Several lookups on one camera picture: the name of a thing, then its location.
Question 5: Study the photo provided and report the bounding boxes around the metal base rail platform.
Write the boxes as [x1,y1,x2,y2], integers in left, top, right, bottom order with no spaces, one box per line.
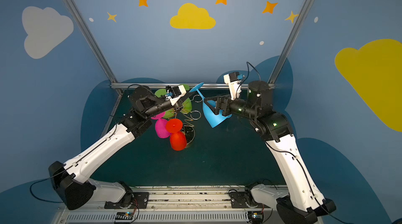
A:
[53,184,287,224]

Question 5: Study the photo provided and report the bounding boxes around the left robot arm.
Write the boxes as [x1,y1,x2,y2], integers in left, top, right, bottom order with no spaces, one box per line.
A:
[49,85,192,210]

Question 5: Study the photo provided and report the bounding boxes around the green wine glass front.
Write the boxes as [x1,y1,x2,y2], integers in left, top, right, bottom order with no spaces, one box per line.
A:
[155,89,176,119]

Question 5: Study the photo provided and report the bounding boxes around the pink wine glass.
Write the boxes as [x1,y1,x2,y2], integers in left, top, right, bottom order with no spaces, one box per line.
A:
[151,112,171,139]

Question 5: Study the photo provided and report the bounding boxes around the gold wire glass rack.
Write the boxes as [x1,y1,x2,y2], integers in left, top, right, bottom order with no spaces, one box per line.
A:
[180,94,202,148]

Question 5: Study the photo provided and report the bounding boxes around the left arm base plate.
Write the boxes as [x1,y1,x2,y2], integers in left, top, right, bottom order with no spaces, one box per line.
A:
[104,192,149,209]

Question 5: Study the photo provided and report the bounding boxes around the red wine glass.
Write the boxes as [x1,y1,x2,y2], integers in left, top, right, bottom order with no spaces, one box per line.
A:
[165,119,187,151]

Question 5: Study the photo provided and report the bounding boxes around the black left camera cable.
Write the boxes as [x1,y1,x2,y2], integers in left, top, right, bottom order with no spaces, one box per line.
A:
[29,178,63,204]

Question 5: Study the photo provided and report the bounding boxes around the aluminium frame rails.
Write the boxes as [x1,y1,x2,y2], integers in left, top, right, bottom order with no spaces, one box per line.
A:
[46,0,326,140]

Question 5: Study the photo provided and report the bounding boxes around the left green circuit board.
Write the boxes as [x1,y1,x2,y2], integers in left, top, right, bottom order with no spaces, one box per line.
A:
[114,211,134,224]

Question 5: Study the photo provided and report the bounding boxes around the black right camera cable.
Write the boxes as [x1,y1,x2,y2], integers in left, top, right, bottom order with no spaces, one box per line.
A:
[237,61,262,96]

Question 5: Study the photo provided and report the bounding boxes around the black camera cable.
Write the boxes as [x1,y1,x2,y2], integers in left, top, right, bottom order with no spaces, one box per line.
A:
[29,178,63,204]
[237,61,262,96]

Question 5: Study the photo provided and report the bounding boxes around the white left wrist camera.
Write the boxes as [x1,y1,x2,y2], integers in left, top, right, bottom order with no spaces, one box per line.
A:
[164,84,187,106]

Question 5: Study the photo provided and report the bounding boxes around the green circuit board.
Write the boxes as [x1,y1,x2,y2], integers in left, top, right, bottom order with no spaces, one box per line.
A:
[247,211,264,224]
[114,211,134,224]

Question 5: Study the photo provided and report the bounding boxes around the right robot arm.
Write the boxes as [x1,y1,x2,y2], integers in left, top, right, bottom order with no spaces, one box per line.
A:
[204,81,336,224]

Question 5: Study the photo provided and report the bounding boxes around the green wine glass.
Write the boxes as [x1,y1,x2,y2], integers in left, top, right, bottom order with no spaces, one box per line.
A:
[177,83,193,114]
[155,89,176,119]

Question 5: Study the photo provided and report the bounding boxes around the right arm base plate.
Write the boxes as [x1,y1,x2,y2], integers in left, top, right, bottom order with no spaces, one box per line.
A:
[228,189,263,209]

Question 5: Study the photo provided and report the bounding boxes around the green wine glass rear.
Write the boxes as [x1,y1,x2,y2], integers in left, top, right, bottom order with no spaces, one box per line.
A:
[177,83,193,114]

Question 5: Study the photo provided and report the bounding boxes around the right green circuit board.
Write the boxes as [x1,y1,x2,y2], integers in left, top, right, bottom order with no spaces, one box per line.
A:
[247,211,264,224]

